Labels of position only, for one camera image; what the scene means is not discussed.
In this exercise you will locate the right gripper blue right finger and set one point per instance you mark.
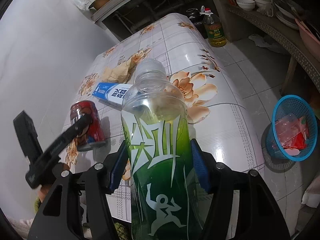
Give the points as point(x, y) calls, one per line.
point(200, 165)

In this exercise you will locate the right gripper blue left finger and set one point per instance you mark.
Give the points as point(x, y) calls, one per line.
point(117, 164)

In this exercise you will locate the red soda can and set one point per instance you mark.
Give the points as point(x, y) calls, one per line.
point(91, 134)

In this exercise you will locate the green clear plastic bottle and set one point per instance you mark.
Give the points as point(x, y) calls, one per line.
point(163, 193)

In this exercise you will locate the pink sponge pack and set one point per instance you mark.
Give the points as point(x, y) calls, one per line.
point(292, 151)

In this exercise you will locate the clear pink printed plastic bag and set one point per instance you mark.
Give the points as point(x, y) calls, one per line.
point(283, 127)

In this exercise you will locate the red snack packet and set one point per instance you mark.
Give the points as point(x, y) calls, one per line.
point(299, 134)

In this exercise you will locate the blue mesh trash basket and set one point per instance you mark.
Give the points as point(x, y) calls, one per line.
point(292, 104)

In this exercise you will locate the left hand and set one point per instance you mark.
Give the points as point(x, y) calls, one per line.
point(43, 191)

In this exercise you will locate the floral tablecloth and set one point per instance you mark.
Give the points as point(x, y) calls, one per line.
point(217, 117)

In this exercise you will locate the blue white toothpaste box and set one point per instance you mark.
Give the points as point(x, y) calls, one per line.
point(112, 93)

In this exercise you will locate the cooking oil bottle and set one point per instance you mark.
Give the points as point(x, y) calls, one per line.
point(214, 29)

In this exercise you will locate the perforated metal shelf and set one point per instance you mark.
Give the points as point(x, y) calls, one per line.
point(289, 39)

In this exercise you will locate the pink plastic basin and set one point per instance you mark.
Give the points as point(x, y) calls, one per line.
point(311, 43)

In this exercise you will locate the white bowl on shelf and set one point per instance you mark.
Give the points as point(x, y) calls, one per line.
point(247, 5)

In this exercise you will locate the brown metal basin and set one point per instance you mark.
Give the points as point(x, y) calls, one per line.
point(97, 4)

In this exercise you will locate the stack of plates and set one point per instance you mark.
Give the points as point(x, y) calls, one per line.
point(285, 8)

